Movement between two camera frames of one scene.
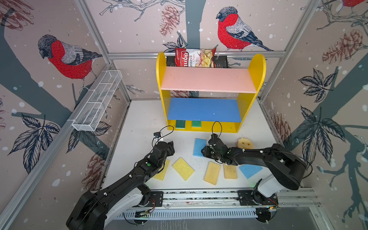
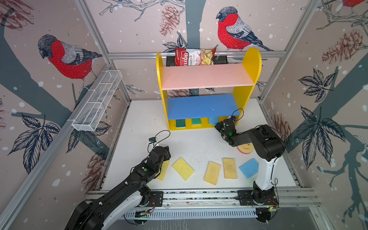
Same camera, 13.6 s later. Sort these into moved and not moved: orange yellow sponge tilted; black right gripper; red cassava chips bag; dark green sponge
Moved: black right gripper
Not moved: dark green sponge; orange yellow sponge tilted; red cassava chips bag
